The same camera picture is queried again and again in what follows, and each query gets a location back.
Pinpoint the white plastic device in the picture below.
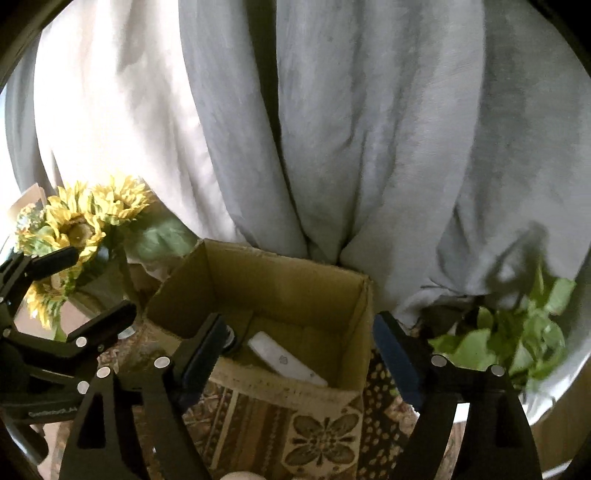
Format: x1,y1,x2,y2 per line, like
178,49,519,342
248,331,329,388

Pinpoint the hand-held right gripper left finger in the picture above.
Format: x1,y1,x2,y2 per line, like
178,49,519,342
59,314,228,480

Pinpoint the brown cardboard sheet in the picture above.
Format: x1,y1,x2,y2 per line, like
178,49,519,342
8,182,48,219

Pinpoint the white curtain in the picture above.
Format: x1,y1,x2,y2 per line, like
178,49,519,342
32,0,243,243

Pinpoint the brown cardboard box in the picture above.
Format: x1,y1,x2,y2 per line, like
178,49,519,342
143,239,376,409

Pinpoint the grey curtain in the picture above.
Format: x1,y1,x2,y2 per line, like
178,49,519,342
4,0,591,418

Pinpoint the patterned brown tablecloth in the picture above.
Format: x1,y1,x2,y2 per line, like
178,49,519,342
97,323,465,480

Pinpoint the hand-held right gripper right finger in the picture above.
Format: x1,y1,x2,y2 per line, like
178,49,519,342
373,311,543,480

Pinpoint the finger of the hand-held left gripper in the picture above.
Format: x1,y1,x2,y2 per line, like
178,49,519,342
0,247,80,325
8,300,138,365

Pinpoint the green leafy plant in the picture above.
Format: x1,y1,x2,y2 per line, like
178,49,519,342
427,258,578,391

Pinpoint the yellow sunflower bouquet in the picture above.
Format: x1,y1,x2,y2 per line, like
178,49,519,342
14,174,199,330

